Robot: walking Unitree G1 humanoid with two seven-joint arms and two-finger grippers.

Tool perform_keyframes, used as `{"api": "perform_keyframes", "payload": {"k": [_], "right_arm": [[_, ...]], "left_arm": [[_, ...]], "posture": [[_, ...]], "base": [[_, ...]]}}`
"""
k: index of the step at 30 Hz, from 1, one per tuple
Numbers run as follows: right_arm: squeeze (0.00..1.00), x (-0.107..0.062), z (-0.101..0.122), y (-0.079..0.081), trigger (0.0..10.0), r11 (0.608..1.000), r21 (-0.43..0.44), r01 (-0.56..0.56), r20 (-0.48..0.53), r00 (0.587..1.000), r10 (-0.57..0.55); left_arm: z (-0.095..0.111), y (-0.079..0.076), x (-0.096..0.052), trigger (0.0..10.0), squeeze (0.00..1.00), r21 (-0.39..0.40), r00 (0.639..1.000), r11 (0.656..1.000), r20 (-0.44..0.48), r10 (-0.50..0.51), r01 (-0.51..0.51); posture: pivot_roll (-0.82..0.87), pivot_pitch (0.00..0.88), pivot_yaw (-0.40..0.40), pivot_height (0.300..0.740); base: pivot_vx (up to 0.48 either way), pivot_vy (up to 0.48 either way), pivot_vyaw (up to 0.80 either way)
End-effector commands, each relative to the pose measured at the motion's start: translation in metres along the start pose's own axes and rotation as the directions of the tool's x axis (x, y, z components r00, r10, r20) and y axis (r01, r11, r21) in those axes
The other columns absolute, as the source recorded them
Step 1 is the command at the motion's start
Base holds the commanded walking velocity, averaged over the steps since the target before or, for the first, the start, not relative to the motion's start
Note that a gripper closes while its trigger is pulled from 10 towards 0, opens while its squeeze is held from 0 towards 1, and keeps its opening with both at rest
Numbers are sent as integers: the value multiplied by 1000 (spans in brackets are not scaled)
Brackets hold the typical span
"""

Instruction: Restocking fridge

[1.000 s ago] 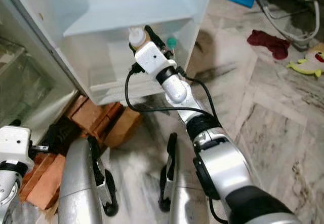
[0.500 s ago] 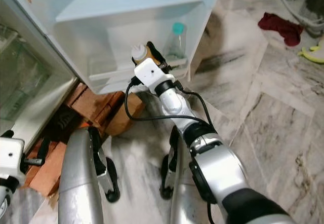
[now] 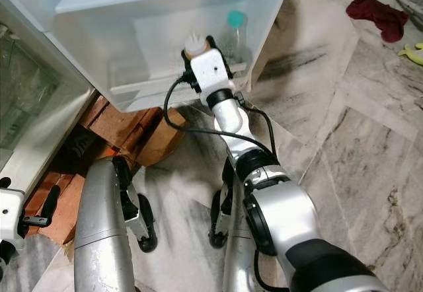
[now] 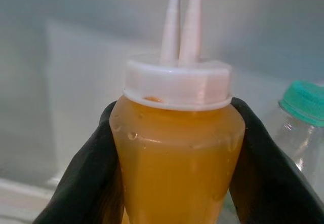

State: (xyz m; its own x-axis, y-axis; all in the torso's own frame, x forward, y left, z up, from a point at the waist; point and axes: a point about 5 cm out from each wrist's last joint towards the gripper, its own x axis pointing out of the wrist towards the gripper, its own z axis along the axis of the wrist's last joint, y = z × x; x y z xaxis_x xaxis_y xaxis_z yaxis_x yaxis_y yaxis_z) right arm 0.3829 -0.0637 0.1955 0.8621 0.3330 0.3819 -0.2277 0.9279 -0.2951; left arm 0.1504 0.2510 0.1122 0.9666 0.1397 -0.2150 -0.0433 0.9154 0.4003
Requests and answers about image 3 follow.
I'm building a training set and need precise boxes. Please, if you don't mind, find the dark red cloth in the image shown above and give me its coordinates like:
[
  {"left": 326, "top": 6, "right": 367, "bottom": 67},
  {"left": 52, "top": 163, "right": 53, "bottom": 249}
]
[{"left": 346, "top": 0, "right": 410, "bottom": 44}]

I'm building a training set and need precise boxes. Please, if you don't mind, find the yellow plastic object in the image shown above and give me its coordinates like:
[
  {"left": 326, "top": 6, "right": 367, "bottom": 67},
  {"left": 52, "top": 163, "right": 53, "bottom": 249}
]
[{"left": 399, "top": 41, "right": 423, "bottom": 65}]

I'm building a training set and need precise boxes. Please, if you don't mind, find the clear fridge crisper drawer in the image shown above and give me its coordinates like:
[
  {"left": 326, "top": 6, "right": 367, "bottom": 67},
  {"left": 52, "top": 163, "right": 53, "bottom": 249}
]
[{"left": 0, "top": 24, "right": 81, "bottom": 168}]

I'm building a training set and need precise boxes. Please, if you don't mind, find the clear fridge door shelf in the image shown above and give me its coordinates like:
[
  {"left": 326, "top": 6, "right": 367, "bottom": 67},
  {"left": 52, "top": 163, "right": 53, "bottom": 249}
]
[{"left": 53, "top": 0, "right": 289, "bottom": 112}]

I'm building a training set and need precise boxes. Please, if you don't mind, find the orange bottle with white cap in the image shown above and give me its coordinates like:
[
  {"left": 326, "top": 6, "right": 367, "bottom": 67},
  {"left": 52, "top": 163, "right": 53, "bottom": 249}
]
[{"left": 184, "top": 33, "right": 212, "bottom": 102}]

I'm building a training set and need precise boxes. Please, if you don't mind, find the black ribbed fridge foot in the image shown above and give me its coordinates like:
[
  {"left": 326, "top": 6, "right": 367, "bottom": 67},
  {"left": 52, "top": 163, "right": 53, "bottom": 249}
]
[{"left": 63, "top": 128, "right": 104, "bottom": 168}]

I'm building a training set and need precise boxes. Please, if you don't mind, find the orange brick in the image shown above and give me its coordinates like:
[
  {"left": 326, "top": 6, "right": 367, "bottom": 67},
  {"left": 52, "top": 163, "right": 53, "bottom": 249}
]
[
  {"left": 83, "top": 96, "right": 160, "bottom": 149},
  {"left": 21, "top": 173, "right": 87, "bottom": 244}
]

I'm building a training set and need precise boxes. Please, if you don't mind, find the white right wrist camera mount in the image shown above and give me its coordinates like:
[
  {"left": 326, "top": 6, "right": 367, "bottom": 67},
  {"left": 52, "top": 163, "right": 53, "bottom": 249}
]
[{"left": 192, "top": 49, "right": 233, "bottom": 94}]

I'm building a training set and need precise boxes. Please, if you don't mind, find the silver fridge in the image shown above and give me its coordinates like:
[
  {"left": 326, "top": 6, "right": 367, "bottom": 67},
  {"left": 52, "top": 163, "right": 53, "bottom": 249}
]
[{"left": 0, "top": 0, "right": 297, "bottom": 191}]

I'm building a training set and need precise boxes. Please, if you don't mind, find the light wooden board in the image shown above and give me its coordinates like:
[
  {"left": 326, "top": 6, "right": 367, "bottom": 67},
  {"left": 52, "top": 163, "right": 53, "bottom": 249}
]
[{"left": 135, "top": 107, "right": 188, "bottom": 168}]

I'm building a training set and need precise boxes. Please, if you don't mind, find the clear bottle with teal cap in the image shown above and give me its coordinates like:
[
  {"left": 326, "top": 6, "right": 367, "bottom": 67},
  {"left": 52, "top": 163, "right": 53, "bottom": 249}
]
[{"left": 221, "top": 10, "right": 247, "bottom": 65}]

